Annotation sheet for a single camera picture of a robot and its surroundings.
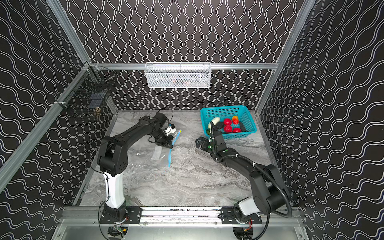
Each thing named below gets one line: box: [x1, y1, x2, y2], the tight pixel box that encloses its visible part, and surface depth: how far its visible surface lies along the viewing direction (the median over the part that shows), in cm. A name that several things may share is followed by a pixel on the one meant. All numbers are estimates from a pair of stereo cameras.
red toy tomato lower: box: [224, 125, 232, 133], surface depth 107 cm
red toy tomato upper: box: [223, 118, 232, 126], surface depth 112 cm
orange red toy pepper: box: [232, 115, 239, 125], surface depth 112 cm
